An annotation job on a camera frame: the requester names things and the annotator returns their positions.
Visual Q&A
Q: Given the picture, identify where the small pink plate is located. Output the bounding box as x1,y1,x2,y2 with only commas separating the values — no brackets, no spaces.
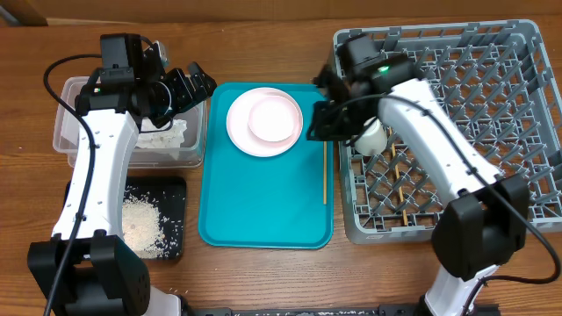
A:
248,96,301,142

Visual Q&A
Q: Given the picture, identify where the cream cup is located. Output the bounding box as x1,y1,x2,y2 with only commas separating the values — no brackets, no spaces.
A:
354,118,387,156

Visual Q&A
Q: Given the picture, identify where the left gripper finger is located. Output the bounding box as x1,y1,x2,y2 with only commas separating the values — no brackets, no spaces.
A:
175,68,197,112
188,62,217,103

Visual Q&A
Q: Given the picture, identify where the teal serving tray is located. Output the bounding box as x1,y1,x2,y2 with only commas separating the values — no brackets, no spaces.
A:
198,83,335,249

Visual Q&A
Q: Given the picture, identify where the wooden chopstick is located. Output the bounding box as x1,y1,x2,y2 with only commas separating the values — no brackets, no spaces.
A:
323,141,328,205
387,126,409,226

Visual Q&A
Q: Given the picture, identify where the white napkin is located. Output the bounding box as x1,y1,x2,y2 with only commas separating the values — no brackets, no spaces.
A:
136,118,187,149

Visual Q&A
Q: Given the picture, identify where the grey dish rack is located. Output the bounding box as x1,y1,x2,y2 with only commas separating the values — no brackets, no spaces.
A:
339,19,561,244

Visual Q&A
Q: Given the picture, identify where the rice pile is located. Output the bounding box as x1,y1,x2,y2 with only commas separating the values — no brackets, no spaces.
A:
120,183,185,259

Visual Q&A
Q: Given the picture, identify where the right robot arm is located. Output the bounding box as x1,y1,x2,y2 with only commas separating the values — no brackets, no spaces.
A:
306,34,530,315

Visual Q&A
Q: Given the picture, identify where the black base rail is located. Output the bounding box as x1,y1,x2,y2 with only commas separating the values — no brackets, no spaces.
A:
192,300,501,316

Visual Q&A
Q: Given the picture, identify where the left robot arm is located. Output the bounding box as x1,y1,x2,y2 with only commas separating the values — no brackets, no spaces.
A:
27,33,217,315

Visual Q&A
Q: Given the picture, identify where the large pink plate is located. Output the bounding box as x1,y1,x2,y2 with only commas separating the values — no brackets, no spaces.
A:
226,87,304,157

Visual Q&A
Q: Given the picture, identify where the black tray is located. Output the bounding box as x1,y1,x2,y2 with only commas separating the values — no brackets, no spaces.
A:
64,176,188,262

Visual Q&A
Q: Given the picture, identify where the clear plastic bin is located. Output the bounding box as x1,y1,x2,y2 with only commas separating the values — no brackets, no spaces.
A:
53,102,207,169

